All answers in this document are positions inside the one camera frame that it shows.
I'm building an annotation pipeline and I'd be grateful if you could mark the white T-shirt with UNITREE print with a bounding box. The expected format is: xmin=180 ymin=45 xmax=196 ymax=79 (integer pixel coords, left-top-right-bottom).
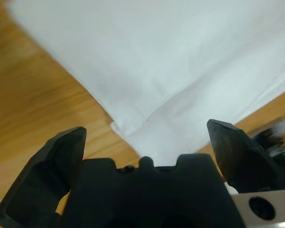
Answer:
xmin=4 ymin=0 xmax=285 ymax=167

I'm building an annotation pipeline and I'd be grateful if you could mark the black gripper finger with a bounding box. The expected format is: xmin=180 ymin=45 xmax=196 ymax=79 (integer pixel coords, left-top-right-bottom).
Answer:
xmin=206 ymin=118 xmax=280 ymax=194
xmin=0 ymin=126 xmax=87 ymax=228

